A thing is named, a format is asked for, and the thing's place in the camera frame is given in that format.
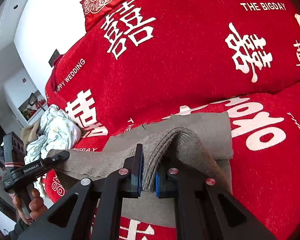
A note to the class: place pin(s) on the white floral cloth bundle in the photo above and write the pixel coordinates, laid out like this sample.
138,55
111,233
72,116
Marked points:
57,132

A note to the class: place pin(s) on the dark wall switch plate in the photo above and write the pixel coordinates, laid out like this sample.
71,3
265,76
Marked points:
54,56

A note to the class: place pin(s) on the grey knitted garment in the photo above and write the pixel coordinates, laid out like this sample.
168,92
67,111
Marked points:
200,140

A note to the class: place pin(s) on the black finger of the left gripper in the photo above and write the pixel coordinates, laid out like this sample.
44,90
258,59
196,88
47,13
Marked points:
51,163

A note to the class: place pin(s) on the brown cloth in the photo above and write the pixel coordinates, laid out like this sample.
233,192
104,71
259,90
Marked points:
29,134

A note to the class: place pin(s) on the person's left hand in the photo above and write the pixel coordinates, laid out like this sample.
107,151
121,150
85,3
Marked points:
37,207

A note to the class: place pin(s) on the red wedding bedspread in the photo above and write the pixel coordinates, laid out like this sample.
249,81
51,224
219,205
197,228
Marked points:
148,60

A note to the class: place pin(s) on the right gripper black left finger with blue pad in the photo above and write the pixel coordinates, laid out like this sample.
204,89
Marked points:
91,209

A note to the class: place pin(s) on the black handle stand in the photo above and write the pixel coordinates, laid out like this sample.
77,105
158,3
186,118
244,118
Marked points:
33,100

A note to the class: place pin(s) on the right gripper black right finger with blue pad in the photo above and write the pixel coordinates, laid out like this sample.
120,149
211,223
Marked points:
203,210

